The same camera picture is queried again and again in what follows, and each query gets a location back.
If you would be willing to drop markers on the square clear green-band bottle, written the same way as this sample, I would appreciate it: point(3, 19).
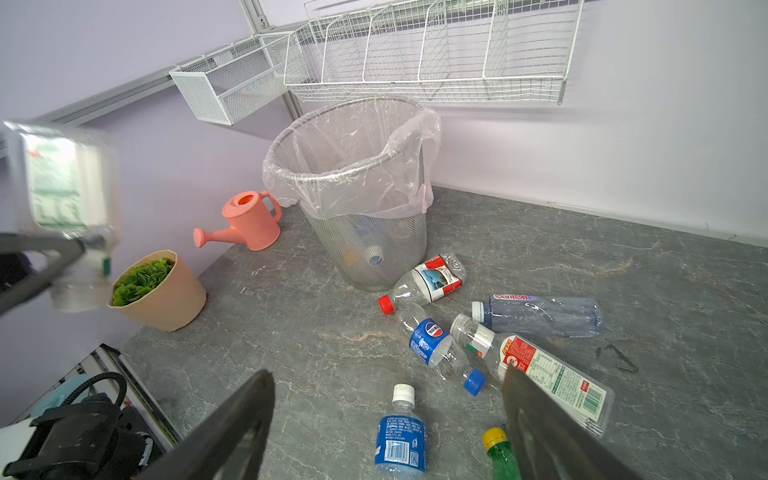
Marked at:
point(66, 190)

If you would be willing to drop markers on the clear plastic bin liner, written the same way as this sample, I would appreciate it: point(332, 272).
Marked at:
point(372, 156)

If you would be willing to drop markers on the white mesh wall basket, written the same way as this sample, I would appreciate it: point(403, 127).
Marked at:
point(227, 85)

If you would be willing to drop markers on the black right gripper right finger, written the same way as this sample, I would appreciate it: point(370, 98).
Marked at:
point(547, 442)

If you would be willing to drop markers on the potted green plant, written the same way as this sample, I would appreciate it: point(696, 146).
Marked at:
point(161, 291)

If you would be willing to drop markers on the grey mesh waste bin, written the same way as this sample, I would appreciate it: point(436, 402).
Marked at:
point(370, 253)

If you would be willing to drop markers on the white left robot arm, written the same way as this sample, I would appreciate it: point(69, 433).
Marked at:
point(86, 436)

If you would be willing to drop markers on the white wire wall shelf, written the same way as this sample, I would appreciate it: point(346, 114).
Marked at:
point(437, 51)

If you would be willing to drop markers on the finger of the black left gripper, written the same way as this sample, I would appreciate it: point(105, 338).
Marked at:
point(20, 281)

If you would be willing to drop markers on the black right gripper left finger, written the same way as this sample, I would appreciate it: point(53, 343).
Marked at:
point(230, 443)

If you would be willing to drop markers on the white cap blue bottle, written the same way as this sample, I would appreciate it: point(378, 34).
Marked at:
point(401, 440)

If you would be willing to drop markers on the teal plastic shovel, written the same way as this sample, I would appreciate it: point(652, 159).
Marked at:
point(56, 396)

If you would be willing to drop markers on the green soda bottle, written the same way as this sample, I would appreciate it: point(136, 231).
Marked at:
point(499, 450)

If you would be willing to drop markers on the pink plastic watering can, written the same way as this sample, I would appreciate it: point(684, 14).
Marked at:
point(253, 219)

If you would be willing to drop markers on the pepsi blue label bottle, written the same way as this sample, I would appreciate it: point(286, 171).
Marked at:
point(432, 343)

